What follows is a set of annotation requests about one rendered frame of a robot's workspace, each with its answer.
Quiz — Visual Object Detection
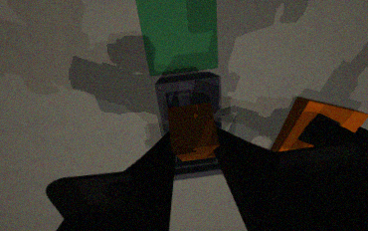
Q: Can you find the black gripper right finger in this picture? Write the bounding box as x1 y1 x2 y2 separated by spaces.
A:
214 127 362 231

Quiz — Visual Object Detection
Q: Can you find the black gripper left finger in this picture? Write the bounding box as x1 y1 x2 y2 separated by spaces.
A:
46 131 176 231

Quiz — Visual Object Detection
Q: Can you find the orange l-shaped part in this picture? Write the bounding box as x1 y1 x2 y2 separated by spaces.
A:
168 103 220 161

